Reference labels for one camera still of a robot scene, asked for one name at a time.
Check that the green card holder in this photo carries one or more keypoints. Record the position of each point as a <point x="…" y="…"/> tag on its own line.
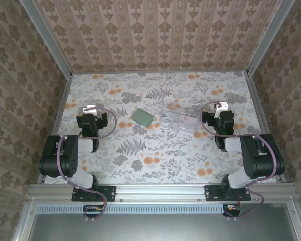
<point x="142" y="117"/>

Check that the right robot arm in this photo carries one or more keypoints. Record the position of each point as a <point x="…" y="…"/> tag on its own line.
<point x="261" y="160"/>

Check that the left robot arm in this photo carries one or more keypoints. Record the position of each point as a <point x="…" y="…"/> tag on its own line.
<point x="65" y="160"/>

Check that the floral patterned table cover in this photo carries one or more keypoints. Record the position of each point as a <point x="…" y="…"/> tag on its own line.
<point x="165" y="170"/>

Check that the grey sheet metal panel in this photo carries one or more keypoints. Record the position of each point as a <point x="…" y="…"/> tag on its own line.
<point x="153" y="228"/>

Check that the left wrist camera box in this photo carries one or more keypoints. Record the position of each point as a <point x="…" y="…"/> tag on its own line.
<point x="90" y="109"/>

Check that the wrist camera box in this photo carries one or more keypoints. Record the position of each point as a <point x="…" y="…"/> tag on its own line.
<point x="222" y="108"/>
<point x="90" y="109"/>

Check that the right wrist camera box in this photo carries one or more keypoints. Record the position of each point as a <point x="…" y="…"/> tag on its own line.
<point x="222" y="108"/>

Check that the aluminium side rail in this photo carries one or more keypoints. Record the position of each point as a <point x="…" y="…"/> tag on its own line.
<point x="56" y="125"/>
<point x="264" y="125"/>

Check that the thin aluminium edge rail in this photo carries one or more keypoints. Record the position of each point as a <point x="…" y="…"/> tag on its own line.
<point x="160" y="72"/>

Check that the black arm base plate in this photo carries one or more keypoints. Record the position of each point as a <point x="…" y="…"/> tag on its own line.
<point x="110" y="193"/>
<point x="212" y="193"/>

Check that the long aluminium mounting rail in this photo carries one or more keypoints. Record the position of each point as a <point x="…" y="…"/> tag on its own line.
<point x="160" y="193"/>

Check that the aluminium corner post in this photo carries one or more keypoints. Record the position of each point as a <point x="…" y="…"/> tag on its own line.
<point x="268" y="37"/>
<point x="49" y="37"/>

